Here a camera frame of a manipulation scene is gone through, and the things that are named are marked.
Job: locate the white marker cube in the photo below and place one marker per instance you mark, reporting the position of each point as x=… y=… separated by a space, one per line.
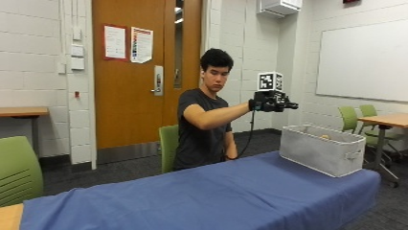
x=269 y=81

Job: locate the small tan object in bin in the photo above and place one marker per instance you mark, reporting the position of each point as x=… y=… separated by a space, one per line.
x=324 y=136

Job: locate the green chair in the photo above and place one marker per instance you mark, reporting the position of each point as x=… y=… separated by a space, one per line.
x=349 y=119
x=373 y=123
x=168 y=147
x=18 y=171

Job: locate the grey fabric storage bin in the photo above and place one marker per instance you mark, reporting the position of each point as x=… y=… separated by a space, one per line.
x=323 y=150

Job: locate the the person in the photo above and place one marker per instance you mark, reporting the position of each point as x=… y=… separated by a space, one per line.
x=199 y=127

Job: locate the whiteboard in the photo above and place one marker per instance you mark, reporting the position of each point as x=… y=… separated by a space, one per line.
x=365 y=60

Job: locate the wooden table with metal legs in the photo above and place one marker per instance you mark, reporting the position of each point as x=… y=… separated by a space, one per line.
x=384 y=127

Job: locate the blue tablecloth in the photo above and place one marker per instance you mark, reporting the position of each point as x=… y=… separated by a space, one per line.
x=212 y=195

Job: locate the wooden door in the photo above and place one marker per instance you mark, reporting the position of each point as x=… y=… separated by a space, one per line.
x=131 y=73

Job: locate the colourful paper poster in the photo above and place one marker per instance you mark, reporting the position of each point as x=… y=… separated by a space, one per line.
x=141 y=44

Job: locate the white paper notice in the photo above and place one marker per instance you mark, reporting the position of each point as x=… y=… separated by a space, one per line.
x=114 y=42

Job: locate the wooden side table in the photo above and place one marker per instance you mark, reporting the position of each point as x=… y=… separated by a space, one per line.
x=22 y=112

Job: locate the white wall-mounted box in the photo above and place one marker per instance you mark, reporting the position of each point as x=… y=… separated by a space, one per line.
x=277 y=7

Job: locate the white wall switch box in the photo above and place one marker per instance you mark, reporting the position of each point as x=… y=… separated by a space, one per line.
x=77 y=57

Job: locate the white wall conduit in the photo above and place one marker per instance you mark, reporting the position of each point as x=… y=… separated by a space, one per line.
x=75 y=19

